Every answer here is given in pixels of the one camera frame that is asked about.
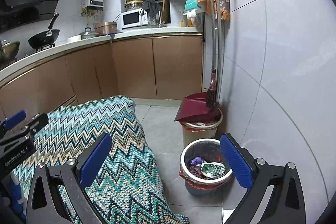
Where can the brown rice cooker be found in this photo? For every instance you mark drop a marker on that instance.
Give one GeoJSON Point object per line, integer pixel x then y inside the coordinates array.
{"type": "Point", "coordinates": [106, 28]}

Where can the zigzag knitted table cloth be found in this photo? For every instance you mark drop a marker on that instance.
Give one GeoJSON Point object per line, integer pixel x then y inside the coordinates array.
{"type": "Point", "coordinates": [127, 188]}

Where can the brass coloured pot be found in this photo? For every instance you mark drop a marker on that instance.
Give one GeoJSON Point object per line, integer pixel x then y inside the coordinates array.
{"type": "Point", "coordinates": [9, 51]}

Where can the steel pot with lid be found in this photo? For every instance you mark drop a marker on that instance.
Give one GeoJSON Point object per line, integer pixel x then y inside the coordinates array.
{"type": "Point", "coordinates": [88, 33]}

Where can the white microwave oven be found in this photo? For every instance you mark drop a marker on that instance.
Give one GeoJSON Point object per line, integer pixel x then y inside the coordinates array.
{"type": "Point", "coordinates": [134, 18]}

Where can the dark red dustpan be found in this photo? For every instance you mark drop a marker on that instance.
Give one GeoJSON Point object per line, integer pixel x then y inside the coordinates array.
{"type": "Point", "coordinates": [198, 107]}

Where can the purple plastic wrapper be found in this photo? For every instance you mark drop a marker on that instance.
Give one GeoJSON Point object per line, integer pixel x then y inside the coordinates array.
{"type": "Point", "coordinates": [196, 161]}

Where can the glass lidded pot on microwave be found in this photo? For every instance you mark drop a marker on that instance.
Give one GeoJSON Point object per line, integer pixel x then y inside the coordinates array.
{"type": "Point", "coordinates": [133, 5]}

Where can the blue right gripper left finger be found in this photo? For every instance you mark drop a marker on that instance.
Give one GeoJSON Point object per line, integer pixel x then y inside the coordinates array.
{"type": "Point", "coordinates": [91, 160]}

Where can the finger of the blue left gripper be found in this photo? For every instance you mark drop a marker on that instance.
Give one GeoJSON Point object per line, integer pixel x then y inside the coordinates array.
{"type": "Point", "coordinates": [10, 123]}

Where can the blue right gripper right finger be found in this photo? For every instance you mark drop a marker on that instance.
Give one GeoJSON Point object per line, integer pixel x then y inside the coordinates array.
{"type": "Point", "coordinates": [234, 155]}

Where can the grey round trash bin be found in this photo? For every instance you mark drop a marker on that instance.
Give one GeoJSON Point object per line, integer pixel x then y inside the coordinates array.
{"type": "Point", "coordinates": [209, 150]}

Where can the red snack wrapper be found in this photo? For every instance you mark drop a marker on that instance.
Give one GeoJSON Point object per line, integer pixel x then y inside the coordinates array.
{"type": "Point", "coordinates": [196, 171]}

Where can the green snack packet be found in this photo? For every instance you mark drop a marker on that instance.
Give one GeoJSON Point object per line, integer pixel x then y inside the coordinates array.
{"type": "Point", "coordinates": [213, 169]}

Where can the beige trash bin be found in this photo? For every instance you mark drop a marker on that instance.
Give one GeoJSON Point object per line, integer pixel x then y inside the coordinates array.
{"type": "Point", "coordinates": [199, 130]}

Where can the black wok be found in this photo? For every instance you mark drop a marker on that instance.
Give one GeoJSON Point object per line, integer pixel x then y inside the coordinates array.
{"type": "Point", "coordinates": [46, 38]}

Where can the left hand blue white glove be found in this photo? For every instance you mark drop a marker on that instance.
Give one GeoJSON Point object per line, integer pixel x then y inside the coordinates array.
{"type": "Point", "coordinates": [12, 196]}

